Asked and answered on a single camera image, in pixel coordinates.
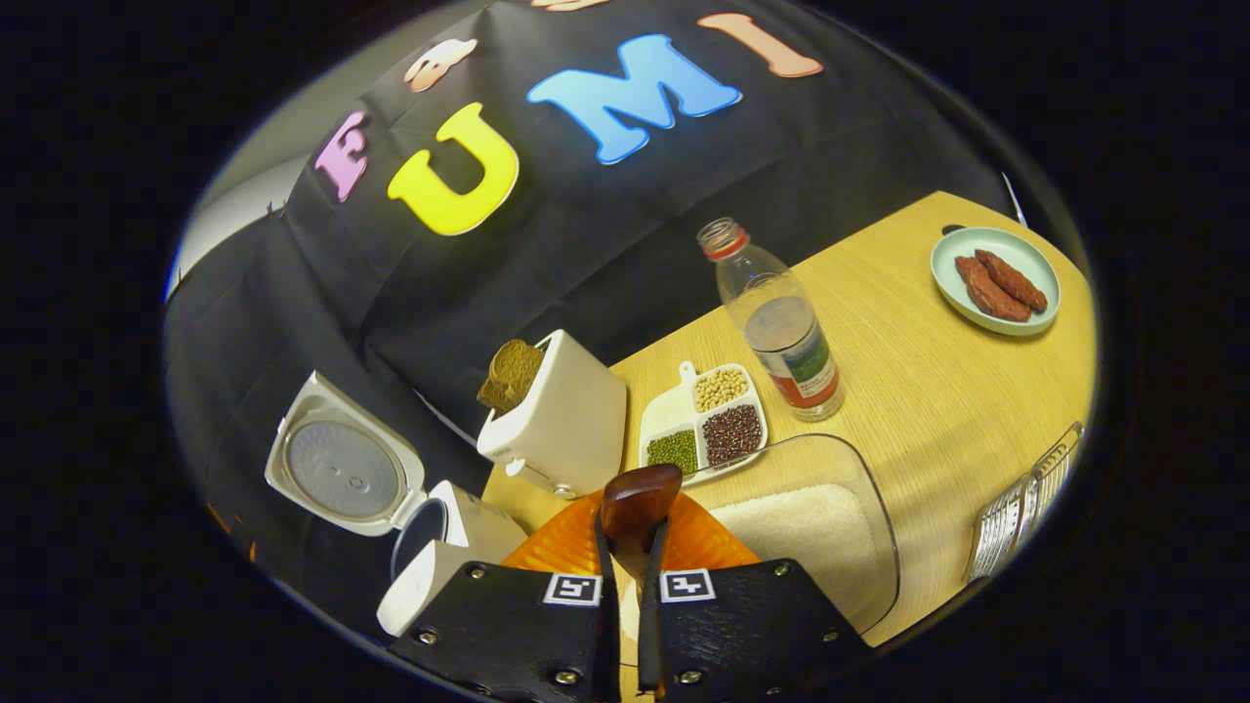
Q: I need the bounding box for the clear container of white rice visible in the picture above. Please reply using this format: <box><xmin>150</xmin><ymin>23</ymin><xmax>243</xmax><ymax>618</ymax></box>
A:
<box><xmin>625</xmin><ymin>433</ymin><xmax>901</xmax><ymax>636</ymax></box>

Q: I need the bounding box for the red meat slice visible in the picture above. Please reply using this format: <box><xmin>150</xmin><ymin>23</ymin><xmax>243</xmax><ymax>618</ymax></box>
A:
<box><xmin>975</xmin><ymin>249</ymin><xmax>1049</xmax><ymax>313</ymax></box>
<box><xmin>955</xmin><ymin>256</ymin><xmax>1032</xmax><ymax>323</ymax></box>

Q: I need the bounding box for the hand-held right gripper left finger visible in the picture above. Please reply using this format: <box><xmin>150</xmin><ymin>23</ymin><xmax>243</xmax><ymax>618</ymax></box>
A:
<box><xmin>388</xmin><ymin>488</ymin><xmax>622</xmax><ymax>703</ymax></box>

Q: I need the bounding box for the white toaster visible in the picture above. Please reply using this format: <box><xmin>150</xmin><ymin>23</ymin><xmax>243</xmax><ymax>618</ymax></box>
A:
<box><xmin>477</xmin><ymin>329</ymin><xmax>628</xmax><ymax>500</ymax></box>

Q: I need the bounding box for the wire chopstick holder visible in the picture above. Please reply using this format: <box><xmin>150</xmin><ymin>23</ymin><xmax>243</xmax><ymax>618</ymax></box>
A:
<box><xmin>967</xmin><ymin>422</ymin><xmax>1085</xmax><ymax>585</ymax></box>

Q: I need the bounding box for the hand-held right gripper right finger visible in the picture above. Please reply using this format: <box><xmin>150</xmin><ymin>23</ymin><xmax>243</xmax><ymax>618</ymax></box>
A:
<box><xmin>635</xmin><ymin>493</ymin><xmax>875</xmax><ymax>702</ymax></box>

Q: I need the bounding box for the black backdrop cloth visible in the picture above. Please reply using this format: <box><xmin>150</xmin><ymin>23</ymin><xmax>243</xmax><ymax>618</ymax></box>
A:
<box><xmin>164</xmin><ymin>0</ymin><xmax>1026</xmax><ymax>626</ymax></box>

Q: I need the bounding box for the brown bread slice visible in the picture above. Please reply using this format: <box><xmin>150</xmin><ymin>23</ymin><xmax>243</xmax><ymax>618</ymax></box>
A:
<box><xmin>477</xmin><ymin>339</ymin><xmax>546</xmax><ymax>413</ymax></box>

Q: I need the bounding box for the white rice cooker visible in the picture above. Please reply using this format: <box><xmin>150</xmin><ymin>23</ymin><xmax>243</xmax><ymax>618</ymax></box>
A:
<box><xmin>264</xmin><ymin>370</ymin><xmax>528</xmax><ymax>638</ymax></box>

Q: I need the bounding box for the white divided bean dish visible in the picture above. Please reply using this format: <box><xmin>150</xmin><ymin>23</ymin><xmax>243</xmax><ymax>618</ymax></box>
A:
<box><xmin>639</xmin><ymin>361</ymin><xmax>770</xmax><ymax>486</ymax></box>

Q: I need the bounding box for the brown wooden spoon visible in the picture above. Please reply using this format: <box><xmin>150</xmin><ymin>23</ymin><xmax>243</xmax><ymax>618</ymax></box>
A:
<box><xmin>599</xmin><ymin>464</ymin><xmax>685</xmax><ymax>626</ymax></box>

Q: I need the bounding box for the clear plastic bottle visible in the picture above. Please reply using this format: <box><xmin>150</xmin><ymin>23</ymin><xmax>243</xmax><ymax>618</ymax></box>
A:
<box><xmin>696</xmin><ymin>217</ymin><xmax>846</xmax><ymax>423</ymax></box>

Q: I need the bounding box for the pale green plate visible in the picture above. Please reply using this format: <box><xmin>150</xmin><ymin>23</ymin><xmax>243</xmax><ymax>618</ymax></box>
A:
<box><xmin>930</xmin><ymin>227</ymin><xmax>1062</xmax><ymax>338</ymax></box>

